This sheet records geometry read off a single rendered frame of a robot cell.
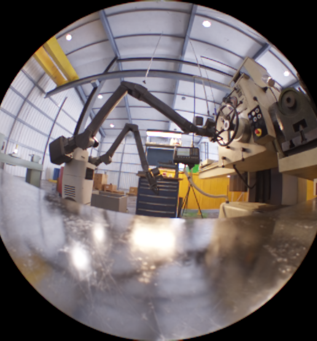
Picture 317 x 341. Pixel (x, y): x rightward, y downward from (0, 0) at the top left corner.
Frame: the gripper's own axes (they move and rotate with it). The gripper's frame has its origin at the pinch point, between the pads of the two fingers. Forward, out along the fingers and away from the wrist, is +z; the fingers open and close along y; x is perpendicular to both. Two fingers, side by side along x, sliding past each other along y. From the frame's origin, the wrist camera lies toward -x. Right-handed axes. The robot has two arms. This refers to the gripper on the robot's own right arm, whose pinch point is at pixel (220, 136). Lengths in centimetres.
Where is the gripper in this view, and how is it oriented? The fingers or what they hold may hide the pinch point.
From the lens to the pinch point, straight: 83.5
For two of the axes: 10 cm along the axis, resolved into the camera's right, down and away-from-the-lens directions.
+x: -0.6, 5.2, 8.5
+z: 9.9, 1.0, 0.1
